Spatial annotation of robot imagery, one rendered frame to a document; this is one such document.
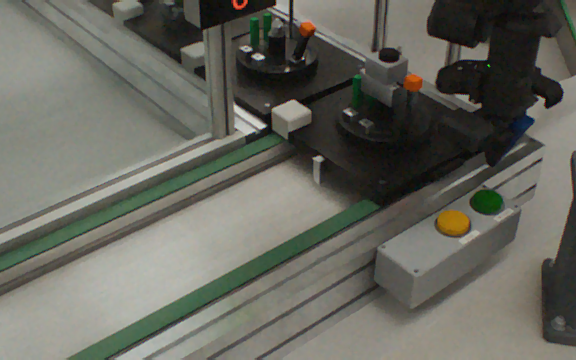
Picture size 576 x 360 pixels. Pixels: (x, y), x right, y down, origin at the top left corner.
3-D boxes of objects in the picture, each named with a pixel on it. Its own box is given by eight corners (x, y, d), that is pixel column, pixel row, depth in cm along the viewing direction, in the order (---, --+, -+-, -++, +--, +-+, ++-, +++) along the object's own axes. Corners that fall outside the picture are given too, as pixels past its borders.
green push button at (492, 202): (506, 210, 105) (509, 198, 103) (488, 222, 103) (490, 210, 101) (484, 196, 107) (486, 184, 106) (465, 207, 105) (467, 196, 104)
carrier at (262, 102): (376, 78, 133) (381, 10, 126) (264, 126, 121) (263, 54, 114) (287, 29, 148) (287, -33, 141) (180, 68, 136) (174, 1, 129)
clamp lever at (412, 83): (419, 124, 113) (424, 77, 108) (410, 129, 112) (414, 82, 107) (401, 114, 115) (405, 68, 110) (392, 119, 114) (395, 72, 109)
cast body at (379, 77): (411, 98, 114) (416, 55, 109) (390, 108, 111) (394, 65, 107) (371, 76, 119) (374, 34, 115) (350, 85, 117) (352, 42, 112)
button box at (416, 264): (515, 240, 108) (523, 205, 104) (411, 311, 97) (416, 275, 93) (477, 215, 112) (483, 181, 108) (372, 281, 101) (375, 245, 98)
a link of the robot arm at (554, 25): (569, 6, 87) (493, -14, 91) (552, 24, 83) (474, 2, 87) (557, 60, 91) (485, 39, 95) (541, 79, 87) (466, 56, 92)
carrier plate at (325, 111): (493, 144, 118) (496, 132, 116) (381, 207, 106) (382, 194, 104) (382, 81, 132) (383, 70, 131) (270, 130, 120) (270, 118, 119)
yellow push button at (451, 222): (473, 232, 101) (475, 220, 100) (453, 245, 99) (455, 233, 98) (450, 216, 104) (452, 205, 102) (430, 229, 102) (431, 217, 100)
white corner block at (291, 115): (312, 132, 120) (313, 110, 117) (289, 143, 118) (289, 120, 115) (293, 120, 123) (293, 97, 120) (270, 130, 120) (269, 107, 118)
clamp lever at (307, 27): (305, 60, 129) (317, 27, 123) (295, 63, 128) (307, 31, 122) (292, 45, 130) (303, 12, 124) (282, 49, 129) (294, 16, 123)
